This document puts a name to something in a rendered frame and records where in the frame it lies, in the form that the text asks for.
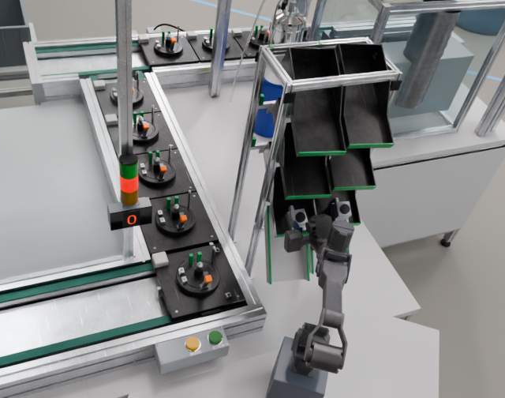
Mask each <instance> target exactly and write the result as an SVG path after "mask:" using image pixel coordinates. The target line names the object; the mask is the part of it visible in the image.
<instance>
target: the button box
mask: <svg viewBox="0 0 505 398"><path fill-rule="evenodd" d="M212 331H219V332H221V334H222V336H223V338H222V341H221V342H220V343H219V344H213V343H211V342H210V341H209V339H208V337H209V334H210V332H212ZM192 336H194V337H196V338H197V339H198V340H199V341H200V346H199V347H198V348H197V349H196V350H194V351H191V350H189V349H188V348H187V347H186V345H185V344H186V340H187V339H188V338H189V337H192ZM229 348H230V344H229V342H228V339H227V338H226V334H225V332H224V330H223V327H222V326H221V327H218V328H214V329H209V330H206V331H203V332H197V333H194V334H191V335H187V336H183V337H179V338H176V339H172V340H168V341H164V342H161V343H158V344H155V351H154V356H155V360H156V363H157V366H158V368H159V373H160V374H165V373H168V372H171V371H174V370H179V369H182V368H185V367H188V366H193V365H196V364H198V363H202V362H206V361H209V360H212V359H217V358H220V357H223V356H226V355H228V351H229Z"/></svg>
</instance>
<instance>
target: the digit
mask: <svg viewBox="0 0 505 398"><path fill-rule="evenodd" d="M138 224H140V211H135V212H127V213H123V227H130V226H134V225H138Z"/></svg>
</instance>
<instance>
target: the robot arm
mask: <svg viewBox="0 0 505 398"><path fill-rule="evenodd" d="M305 226H306V231H307V233H309V235H307V236H303V234H302V227H299V225H298V224H297V222H296V221H295V220H294V229H293V230H291V231H286V232H285V237H284V249H285V251H286V252H287V253H292V252H296V251H299V250H301V248H302V247H303V245H308V244H310V250H315V252H316V258H317V263H316V270H315V272H316V277H318V285H319V286H320V287H321V288H322V289H323V304H322V310H321V313H320V320H319V324H318V325H313V324H309V323H306V322H305V323H304V324H303V325H302V327H301V328H299V329H298V330H297V332H295V336H294V341H293V344H292V347H291V351H292V352H293V354H292V355H293V362H292V365H291V368H290V371H291V372H294V373H297V374H301V375H304V376H307V377H311V378H313V377H314V374H315V370H316V369H318V370H323V371H327V372H330V373H333V374H337V373H338V372H339V370H342V368H343V367H344V362H345V358H346V350H347V346H348V343H347V340H346V336H345V333H344V331H343V323H344V319H345V314H344V313H343V312H342V289H343V287H344V284H346V283H347V280H348V277H349V273H350V265H351V260H352V255H353V254H349V253H346V251H347V250H348V248H349V245H350V241H351V239H352V237H353V234H354V226H353V225H352V224H351V223H348V222H347V221H346V220H336V221H331V217H330V216H328V215H326V214H320V215H316V216H312V217H311V218H310V219H309V221H308V222H306V223H305ZM322 262H323V264H322ZM346 262H347V265H345V263H346ZM321 325H323V326H327V327H330V328H333V329H338V332H339V336H340V339H341V341H342V347H337V346H334V345H330V344H329V343H330V336H329V331H330V330H328V328H325V327H322V326H321ZM338 369H339V370H338Z"/></svg>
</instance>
